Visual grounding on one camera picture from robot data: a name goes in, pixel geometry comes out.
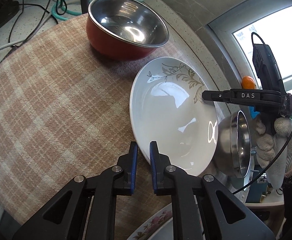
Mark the silver steel bowl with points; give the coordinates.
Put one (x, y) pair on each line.
(233, 151)

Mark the white plate leaf pattern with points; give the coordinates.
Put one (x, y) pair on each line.
(166, 106)

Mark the pink plaid cloth mat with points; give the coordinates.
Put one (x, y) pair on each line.
(64, 110)

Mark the red steel bowl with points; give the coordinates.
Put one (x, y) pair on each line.
(125, 30)

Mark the right gloved hand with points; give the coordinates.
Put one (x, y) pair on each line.
(268, 146)

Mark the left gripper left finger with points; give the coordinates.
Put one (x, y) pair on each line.
(85, 207)

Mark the orange tangerine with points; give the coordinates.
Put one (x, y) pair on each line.
(248, 82)

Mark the pink floral plate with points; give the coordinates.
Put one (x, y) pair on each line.
(153, 224)

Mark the window frame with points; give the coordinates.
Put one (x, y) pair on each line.
(257, 21)

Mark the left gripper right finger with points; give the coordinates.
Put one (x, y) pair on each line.
(203, 208)

